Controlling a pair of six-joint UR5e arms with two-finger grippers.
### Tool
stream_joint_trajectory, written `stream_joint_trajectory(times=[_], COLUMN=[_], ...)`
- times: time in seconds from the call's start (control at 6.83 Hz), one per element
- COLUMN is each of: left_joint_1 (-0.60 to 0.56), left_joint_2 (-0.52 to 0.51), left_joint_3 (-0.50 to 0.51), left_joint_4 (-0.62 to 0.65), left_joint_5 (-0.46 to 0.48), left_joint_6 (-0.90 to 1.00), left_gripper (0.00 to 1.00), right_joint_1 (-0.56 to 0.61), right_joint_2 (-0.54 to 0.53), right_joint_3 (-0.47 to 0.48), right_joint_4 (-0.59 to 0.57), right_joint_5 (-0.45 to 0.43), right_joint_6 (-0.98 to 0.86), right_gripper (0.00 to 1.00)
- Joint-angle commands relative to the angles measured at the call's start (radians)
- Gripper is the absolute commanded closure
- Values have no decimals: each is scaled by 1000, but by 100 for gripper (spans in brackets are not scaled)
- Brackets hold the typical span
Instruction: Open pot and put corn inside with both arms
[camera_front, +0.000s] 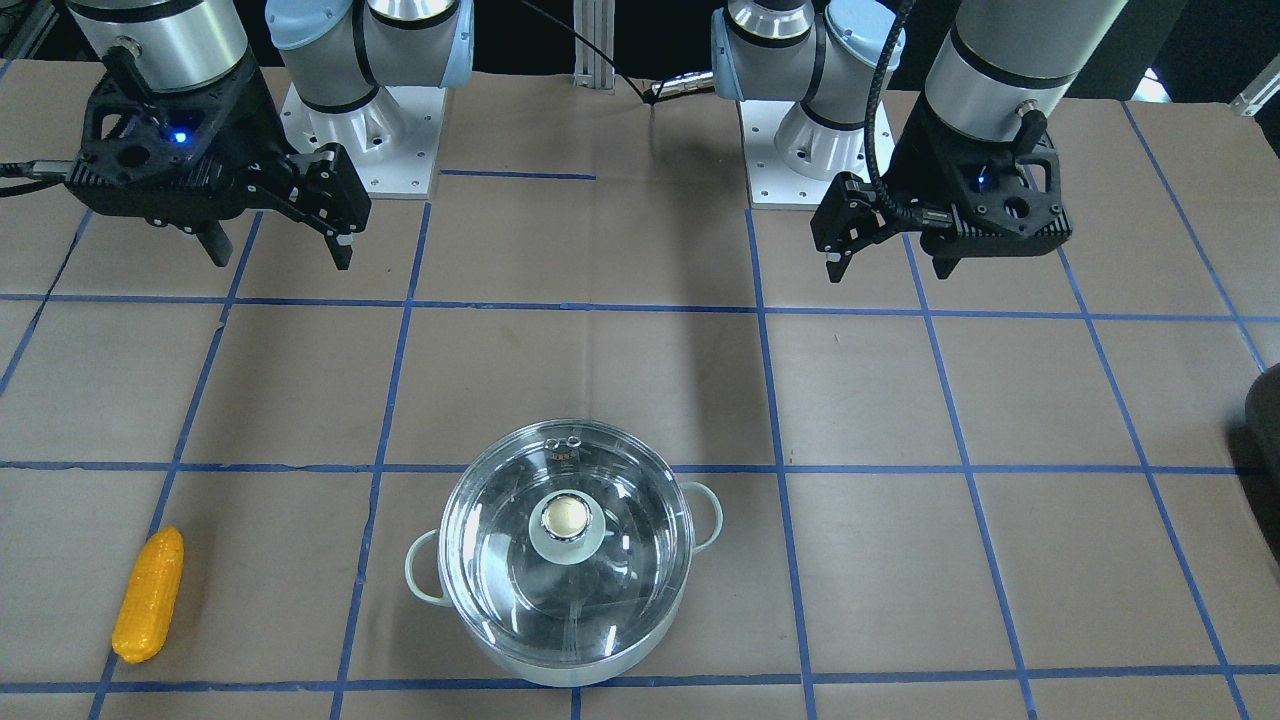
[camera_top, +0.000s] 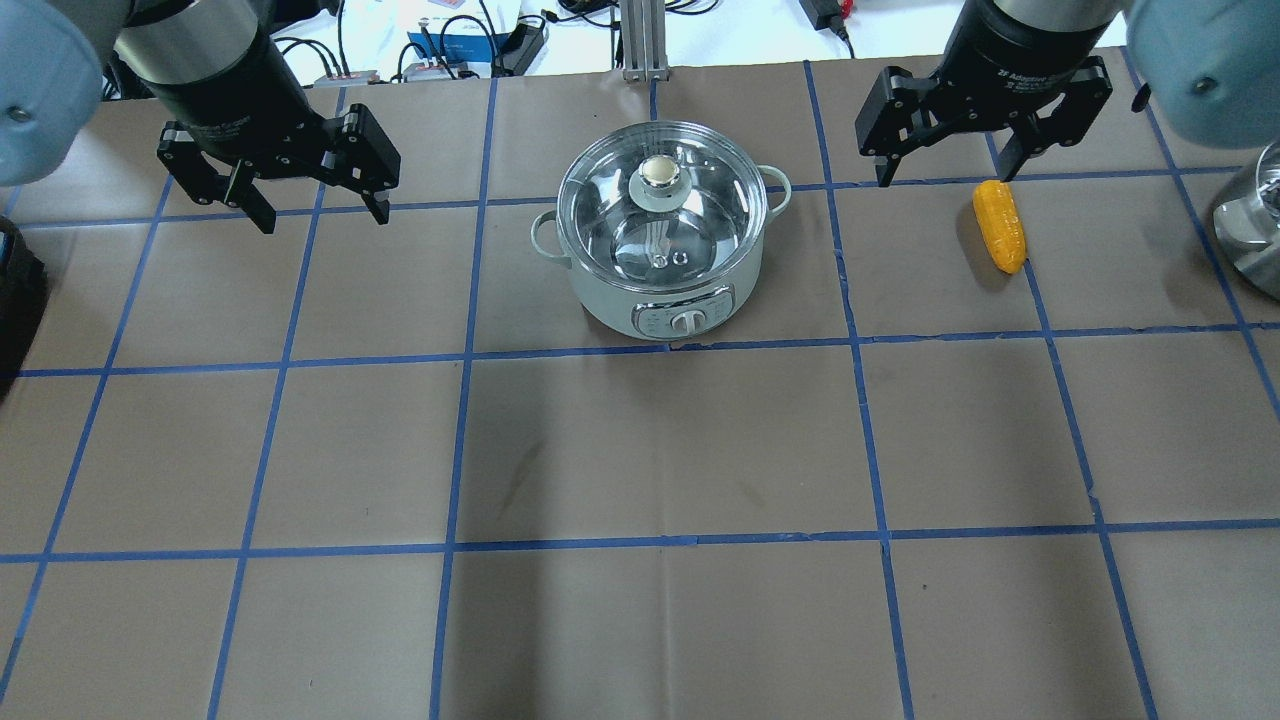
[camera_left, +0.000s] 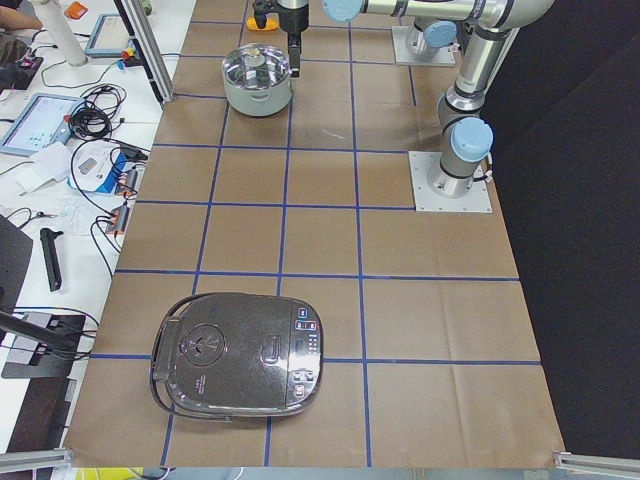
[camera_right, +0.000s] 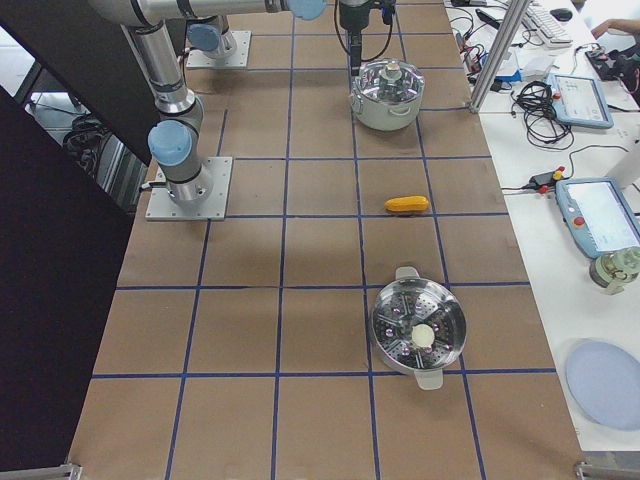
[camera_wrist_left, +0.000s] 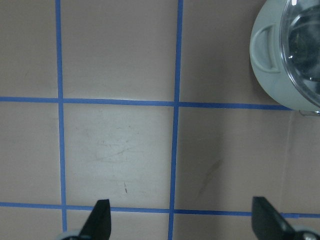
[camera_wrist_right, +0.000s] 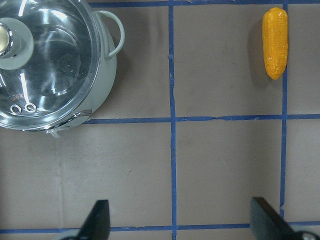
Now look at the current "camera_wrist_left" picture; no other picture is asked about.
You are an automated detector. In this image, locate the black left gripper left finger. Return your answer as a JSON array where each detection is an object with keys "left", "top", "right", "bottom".
[{"left": 56, "top": 199, "right": 111, "bottom": 240}]

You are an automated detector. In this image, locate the clear glass pot lid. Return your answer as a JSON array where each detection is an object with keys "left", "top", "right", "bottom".
[{"left": 279, "top": 0, "right": 320, "bottom": 106}]

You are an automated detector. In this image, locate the pale green pot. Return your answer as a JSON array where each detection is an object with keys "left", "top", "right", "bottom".
[{"left": 249, "top": 0, "right": 320, "bottom": 116}]

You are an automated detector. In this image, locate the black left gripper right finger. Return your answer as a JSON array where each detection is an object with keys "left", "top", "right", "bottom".
[{"left": 251, "top": 196, "right": 320, "bottom": 240}]

